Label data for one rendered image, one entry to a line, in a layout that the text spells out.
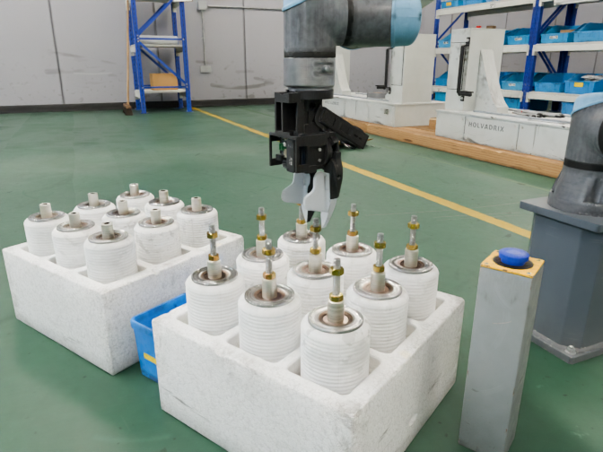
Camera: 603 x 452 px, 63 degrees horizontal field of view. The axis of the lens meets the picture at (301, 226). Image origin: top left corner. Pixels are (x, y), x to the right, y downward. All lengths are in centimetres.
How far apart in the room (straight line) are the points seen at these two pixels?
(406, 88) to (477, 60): 75
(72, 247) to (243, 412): 54
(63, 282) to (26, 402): 23
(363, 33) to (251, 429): 59
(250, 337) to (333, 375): 14
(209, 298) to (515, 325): 45
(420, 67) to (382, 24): 353
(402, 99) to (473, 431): 352
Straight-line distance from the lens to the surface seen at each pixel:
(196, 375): 82
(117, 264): 102
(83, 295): 104
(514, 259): 73
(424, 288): 84
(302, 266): 83
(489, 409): 84
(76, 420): 98
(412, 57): 421
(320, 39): 71
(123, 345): 105
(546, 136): 305
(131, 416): 96
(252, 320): 72
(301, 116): 72
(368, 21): 73
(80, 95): 701
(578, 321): 116
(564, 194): 111
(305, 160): 72
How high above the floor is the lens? 58
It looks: 18 degrees down
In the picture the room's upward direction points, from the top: straight up
